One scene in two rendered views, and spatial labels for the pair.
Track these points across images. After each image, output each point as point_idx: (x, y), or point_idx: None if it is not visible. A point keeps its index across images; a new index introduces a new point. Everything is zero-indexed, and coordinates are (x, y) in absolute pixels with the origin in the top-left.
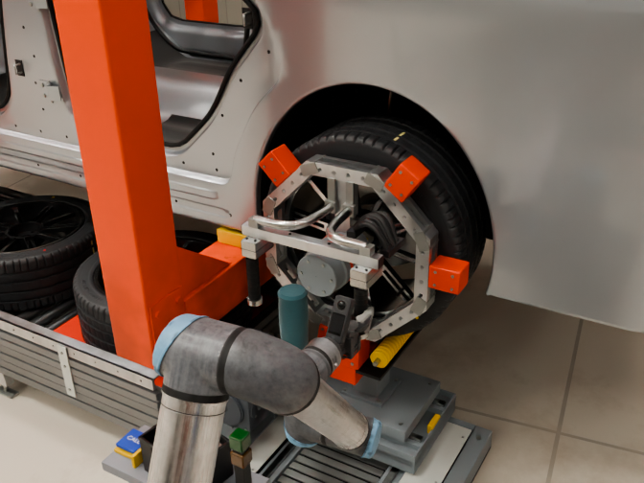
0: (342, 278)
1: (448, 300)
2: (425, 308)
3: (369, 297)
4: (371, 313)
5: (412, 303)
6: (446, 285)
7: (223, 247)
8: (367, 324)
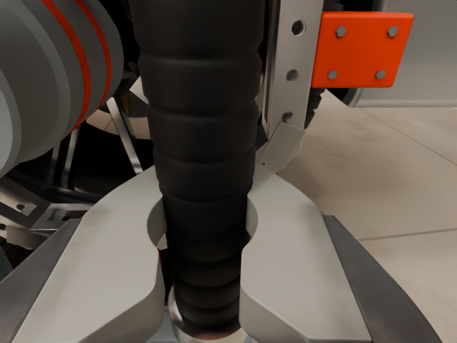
0: (47, 88)
1: (306, 127)
2: (299, 145)
3: (139, 167)
4: (310, 199)
5: (265, 143)
6: (365, 65)
7: None
8: (436, 341)
